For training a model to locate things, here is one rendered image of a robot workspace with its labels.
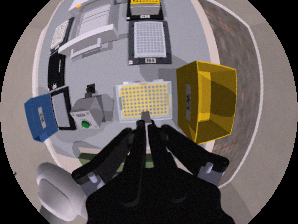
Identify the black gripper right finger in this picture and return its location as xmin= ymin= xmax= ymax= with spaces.
xmin=145 ymin=111 xmax=229 ymax=204

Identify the yellow waste bin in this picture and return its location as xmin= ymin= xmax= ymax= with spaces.
xmin=176 ymin=60 xmax=237 ymax=145

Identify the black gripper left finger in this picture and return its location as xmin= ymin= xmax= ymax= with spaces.
xmin=71 ymin=111 xmax=147 ymax=207

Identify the grey bench mat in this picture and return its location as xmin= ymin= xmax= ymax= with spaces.
xmin=38 ymin=0 xmax=211 ymax=159

